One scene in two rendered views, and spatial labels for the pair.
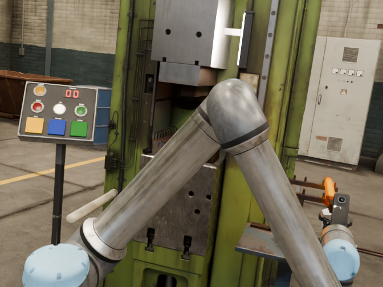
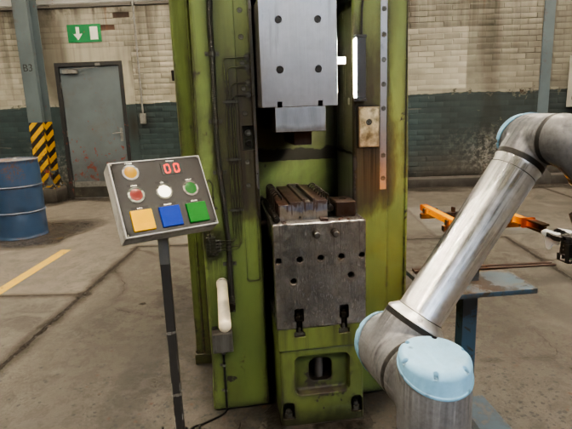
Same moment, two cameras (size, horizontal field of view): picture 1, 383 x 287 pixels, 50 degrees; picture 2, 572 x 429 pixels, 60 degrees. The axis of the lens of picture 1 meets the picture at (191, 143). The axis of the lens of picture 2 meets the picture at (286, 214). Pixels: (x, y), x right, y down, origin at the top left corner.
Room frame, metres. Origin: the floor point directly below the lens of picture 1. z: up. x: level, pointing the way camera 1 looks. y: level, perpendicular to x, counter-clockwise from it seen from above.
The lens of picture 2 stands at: (0.17, 0.91, 1.37)
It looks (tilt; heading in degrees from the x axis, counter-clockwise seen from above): 12 degrees down; 338
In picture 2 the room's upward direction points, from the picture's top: 2 degrees counter-clockwise
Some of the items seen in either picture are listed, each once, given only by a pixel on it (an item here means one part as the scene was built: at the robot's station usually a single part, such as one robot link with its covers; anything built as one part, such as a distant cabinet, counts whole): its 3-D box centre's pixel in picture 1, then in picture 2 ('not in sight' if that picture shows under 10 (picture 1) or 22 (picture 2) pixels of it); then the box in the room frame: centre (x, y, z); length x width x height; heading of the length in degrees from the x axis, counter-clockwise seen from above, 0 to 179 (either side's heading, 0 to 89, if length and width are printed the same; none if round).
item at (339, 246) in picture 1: (338, 255); not in sight; (1.00, -0.41, 0.92); 0.12 x 0.09 x 0.10; 165
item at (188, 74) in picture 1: (190, 74); (292, 117); (2.17, 0.04, 1.32); 0.42 x 0.20 x 0.10; 166
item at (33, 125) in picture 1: (35, 125); (142, 220); (1.88, 0.73, 1.01); 0.07 x 0.05 x 0.07; 101
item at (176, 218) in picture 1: (188, 190); (307, 255); (2.17, -0.01, 0.69); 0.56 x 0.38 x 0.45; 166
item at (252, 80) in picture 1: (247, 91); (368, 127); (2.01, -0.24, 1.27); 0.09 x 0.02 x 0.17; 76
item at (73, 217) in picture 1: (93, 205); (223, 303); (1.96, 0.45, 0.62); 0.44 x 0.05 x 0.05; 166
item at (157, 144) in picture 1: (183, 142); (294, 200); (2.17, 0.04, 0.96); 0.42 x 0.20 x 0.09; 166
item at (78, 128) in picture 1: (78, 129); (197, 212); (1.92, 0.54, 1.01); 0.07 x 0.05 x 0.07; 101
